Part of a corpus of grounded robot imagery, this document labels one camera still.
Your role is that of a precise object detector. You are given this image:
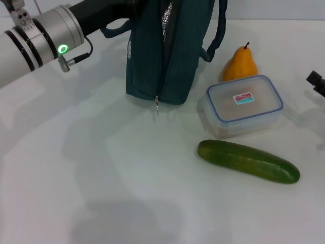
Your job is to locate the orange pear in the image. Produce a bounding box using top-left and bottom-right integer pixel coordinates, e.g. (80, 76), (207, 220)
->
(222, 42), (259, 82)

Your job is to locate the dark teal fabric bag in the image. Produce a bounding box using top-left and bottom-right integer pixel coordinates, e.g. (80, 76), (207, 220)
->
(100, 0), (228, 117)

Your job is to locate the black cable with silver plug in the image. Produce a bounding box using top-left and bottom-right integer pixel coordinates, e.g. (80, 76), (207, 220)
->
(57, 37), (93, 73)

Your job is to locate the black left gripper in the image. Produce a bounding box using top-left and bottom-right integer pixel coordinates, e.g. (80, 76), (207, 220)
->
(68, 0), (139, 36)

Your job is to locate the clear container with blue-rimmed lid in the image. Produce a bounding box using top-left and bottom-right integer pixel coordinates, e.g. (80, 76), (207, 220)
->
(203, 75), (284, 140)

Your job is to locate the green cucumber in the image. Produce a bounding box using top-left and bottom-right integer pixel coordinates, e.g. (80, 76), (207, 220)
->
(197, 139), (301, 185)

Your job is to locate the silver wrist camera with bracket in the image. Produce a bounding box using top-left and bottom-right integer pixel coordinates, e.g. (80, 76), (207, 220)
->
(6, 0), (33, 28)

